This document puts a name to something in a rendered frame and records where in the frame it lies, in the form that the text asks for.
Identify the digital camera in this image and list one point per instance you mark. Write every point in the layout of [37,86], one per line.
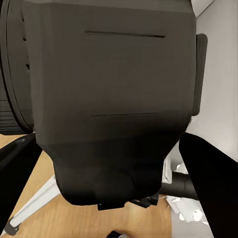
[107,86]

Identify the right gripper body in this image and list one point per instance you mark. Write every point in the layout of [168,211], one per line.
[175,189]

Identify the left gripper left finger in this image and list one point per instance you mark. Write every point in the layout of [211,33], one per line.
[17,161]

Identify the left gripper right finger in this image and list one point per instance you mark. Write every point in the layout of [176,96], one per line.
[214,176]

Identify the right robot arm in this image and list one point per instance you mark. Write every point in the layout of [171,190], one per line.
[173,184]

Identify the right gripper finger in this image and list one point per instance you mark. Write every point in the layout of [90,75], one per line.
[144,202]

